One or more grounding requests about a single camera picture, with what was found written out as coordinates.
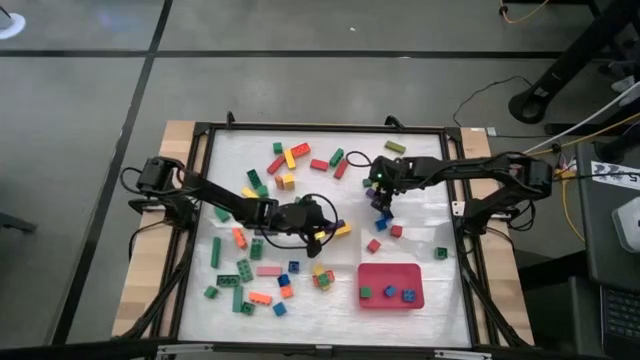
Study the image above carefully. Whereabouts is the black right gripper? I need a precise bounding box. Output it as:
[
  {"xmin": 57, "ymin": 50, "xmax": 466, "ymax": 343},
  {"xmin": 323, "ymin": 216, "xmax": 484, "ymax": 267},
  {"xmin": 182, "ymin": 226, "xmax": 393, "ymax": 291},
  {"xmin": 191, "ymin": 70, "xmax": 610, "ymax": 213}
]
[{"xmin": 368, "ymin": 155, "xmax": 407, "ymax": 213}]

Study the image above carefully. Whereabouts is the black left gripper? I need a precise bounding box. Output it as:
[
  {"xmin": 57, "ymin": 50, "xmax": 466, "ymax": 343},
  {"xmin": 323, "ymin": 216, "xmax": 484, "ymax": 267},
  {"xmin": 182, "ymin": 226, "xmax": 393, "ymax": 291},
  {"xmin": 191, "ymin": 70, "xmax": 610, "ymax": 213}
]
[{"xmin": 273, "ymin": 198, "xmax": 335, "ymax": 259}]

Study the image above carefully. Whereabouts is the orange studded brick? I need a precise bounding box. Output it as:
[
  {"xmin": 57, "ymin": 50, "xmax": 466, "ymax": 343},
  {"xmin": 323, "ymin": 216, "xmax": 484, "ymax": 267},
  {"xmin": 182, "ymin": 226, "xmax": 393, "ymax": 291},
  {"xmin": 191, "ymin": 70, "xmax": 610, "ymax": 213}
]
[{"xmin": 311, "ymin": 269, "xmax": 337, "ymax": 289}]

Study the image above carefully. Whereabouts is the red plastic bin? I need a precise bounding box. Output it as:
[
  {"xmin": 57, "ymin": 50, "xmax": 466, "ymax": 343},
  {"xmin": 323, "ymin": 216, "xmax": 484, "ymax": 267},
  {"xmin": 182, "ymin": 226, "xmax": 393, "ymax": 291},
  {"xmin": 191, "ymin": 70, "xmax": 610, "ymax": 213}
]
[{"xmin": 357, "ymin": 262, "xmax": 426, "ymax": 311}]

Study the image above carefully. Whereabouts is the silver aluminium extrusion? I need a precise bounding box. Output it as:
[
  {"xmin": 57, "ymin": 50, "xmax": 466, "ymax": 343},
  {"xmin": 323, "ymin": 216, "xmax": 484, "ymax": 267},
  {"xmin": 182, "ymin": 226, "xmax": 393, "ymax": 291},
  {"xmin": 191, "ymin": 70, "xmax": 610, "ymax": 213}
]
[
  {"xmin": 157, "ymin": 343, "xmax": 214, "ymax": 357},
  {"xmin": 434, "ymin": 349, "xmax": 491, "ymax": 360}
]

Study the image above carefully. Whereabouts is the dark desk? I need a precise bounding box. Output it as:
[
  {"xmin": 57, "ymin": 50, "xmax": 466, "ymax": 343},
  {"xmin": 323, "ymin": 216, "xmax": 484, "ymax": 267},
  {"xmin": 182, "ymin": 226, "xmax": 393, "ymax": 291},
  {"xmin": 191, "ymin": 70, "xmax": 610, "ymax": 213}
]
[{"xmin": 574, "ymin": 139, "xmax": 640, "ymax": 360}]

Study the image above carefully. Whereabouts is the printed paper sheet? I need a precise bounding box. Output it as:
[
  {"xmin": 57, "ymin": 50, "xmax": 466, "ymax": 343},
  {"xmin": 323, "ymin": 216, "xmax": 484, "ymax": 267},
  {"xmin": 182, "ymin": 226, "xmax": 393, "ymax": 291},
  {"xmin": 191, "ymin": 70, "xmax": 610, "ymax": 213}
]
[{"xmin": 590, "ymin": 159, "xmax": 640, "ymax": 192}]

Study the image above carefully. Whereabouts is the black floor stand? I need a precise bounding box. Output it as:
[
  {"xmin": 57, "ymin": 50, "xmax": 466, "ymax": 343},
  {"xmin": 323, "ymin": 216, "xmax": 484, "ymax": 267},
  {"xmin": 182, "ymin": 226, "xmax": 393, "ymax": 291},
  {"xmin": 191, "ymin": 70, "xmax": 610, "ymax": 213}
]
[{"xmin": 508, "ymin": 0, "xmax": 640, "ymax": 126}]

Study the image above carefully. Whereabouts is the white device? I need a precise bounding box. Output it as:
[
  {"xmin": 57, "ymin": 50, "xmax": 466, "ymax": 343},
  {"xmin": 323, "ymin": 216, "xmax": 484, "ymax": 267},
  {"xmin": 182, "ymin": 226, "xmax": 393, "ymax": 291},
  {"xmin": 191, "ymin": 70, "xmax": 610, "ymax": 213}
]
[{"xmin": 611, "ymin": 196, "xmax": 640, "ymax": 254}]

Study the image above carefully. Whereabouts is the black keyboard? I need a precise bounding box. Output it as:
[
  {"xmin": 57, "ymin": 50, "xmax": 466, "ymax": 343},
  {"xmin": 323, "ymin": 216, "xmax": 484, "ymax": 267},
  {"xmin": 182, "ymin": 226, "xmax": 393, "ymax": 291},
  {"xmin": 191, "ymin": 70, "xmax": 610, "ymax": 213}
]
[{"xmin": 599, "ymin": 284, "xmax": 640, "ymax": 357}]

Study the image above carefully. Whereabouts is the black floor foot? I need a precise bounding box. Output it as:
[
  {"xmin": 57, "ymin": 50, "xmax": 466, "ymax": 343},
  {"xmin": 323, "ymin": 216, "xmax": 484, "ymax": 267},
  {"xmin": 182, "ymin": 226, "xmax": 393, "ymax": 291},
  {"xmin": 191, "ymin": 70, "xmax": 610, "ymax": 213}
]
[{"xmin": 0, "ymin": 211, "xmax": 38, "ymax": 235}]

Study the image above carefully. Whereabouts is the white round floor base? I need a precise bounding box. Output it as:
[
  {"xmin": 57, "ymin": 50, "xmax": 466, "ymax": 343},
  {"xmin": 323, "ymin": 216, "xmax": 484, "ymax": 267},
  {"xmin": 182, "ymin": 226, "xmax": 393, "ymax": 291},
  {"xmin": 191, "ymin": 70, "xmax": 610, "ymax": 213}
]
[{"xmin": 0, "ymin": 12, "xmax": 27, "ymax": 41}]

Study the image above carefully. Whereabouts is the black cable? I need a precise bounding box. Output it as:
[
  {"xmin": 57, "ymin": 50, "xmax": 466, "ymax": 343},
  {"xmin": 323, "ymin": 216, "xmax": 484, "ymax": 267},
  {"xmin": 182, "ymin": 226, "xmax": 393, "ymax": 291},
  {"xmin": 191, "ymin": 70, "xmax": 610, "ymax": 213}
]
[
  {"xmin": 344, "ymin": 150, "xmax": 375, "ymax": 169},
  {"xmin": 452, "ymin": 74, "xmax": 534, "ymax": 142},
  {"xmin": 259, "ymin": 193, "xmax": 340, "ymax": 250}
]

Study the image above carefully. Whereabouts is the white cable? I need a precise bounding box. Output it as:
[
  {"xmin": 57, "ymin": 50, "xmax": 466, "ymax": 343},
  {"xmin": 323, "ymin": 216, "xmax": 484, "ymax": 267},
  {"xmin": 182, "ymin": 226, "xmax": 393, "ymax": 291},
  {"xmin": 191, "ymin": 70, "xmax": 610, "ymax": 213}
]
[{"xmin": 522, "ymin": 79, "xmax": 640, "ymax": 155}]

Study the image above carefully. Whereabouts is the yellow cable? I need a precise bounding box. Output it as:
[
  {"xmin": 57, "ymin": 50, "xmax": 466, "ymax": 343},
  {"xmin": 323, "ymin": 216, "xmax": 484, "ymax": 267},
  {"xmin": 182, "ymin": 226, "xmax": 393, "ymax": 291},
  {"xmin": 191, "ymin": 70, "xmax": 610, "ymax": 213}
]
[
  {"xmin": 549, "ymin": 112, "xmax": 640, "ymax": 244},
  {"xmin": 499, "ymin": 0, "xmax": 550, "ymax": 26}
]

